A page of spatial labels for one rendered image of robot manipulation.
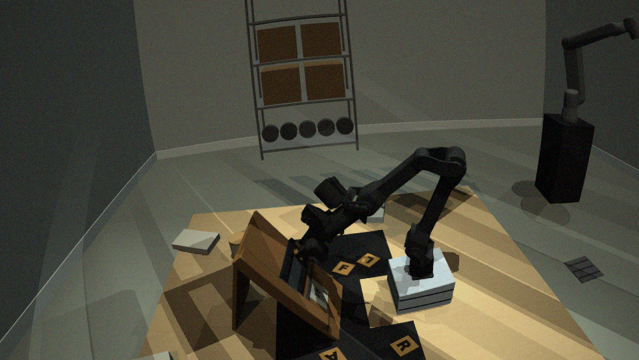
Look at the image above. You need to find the white paper ticket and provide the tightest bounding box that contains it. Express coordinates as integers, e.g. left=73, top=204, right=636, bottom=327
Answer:
left=309, top=278, right=329, bottom=310

